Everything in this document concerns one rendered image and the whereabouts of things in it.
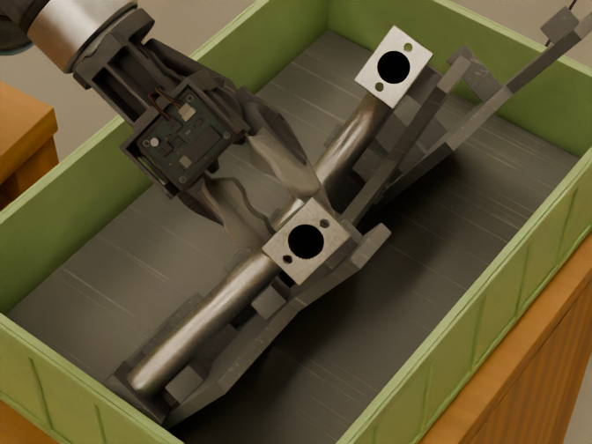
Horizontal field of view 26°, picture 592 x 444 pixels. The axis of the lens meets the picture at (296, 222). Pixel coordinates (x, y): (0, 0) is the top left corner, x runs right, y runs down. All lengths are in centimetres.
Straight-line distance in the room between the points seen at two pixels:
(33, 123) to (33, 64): 134
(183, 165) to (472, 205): 56
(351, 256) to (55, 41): 27
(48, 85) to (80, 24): 187
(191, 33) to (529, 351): 165
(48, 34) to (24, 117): 58
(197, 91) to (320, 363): 44
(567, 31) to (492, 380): 37
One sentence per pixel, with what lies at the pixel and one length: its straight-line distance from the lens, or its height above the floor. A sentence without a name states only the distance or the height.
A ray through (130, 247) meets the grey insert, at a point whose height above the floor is 85.
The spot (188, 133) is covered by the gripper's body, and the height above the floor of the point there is 125.
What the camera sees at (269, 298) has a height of 102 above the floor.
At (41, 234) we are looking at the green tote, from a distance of 130.
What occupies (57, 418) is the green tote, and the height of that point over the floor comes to 85.
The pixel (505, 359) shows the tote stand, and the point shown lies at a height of 79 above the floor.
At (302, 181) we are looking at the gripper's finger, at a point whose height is 120.
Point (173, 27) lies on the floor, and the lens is 287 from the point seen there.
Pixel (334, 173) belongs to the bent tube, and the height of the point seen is 102.
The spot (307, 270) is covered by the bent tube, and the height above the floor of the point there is 115.
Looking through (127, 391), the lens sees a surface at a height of 96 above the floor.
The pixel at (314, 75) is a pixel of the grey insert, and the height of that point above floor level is 85.
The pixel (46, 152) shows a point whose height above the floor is 79.
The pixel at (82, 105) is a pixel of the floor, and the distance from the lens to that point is 272.
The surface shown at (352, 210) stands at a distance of 112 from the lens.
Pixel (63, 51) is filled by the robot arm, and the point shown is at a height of 128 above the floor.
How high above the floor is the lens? 189
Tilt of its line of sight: 50 degrees down
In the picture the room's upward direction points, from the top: straight up
